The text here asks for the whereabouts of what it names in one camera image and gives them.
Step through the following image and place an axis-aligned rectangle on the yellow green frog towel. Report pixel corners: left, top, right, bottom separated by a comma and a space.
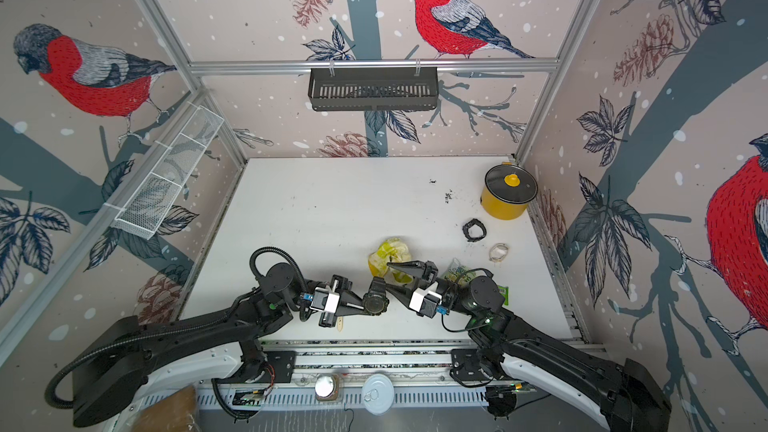
368, 237, 413, 284

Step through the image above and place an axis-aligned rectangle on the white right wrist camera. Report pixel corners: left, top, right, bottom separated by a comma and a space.
410, 288, 443, 318

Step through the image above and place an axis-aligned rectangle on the green snack packet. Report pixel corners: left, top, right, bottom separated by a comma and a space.
441, 258, 477, 286

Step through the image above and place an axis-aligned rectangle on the glass spice jar silver lid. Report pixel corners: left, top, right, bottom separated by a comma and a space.
314, 374, 341, 402

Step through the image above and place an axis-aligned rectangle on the small green sachet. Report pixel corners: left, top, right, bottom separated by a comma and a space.
499, 286, 509, 307

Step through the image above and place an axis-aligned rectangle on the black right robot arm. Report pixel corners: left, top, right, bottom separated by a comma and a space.
388, 261, 672, 431

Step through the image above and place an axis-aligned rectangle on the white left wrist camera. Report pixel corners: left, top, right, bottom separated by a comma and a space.
310, 287, 340, 315

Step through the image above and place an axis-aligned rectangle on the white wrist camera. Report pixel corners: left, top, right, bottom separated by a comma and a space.
410, 288, 443, 318
310, 287, 340, 315

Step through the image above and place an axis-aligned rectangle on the cream strap analog watch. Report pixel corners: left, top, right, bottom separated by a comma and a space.
488, 243, 510, 263

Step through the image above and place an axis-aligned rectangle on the black digital watch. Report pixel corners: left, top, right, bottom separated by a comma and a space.
462, 218, 487, 243
362, 277, 389, 316

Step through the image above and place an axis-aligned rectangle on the yellow pot with glass lid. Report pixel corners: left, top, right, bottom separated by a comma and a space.
480, 163, 539, 220

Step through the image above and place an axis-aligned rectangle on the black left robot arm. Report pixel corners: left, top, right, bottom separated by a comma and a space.
44, 246, 388, 428

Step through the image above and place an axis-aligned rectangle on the white mesh wall shelf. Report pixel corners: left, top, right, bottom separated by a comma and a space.
111, 105, 224, 240

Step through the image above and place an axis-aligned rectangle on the black hanging wire basket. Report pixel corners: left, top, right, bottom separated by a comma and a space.
308, 67, 439, 112

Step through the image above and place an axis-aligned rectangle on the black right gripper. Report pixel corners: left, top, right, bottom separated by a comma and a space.
386, 262, 479, 320

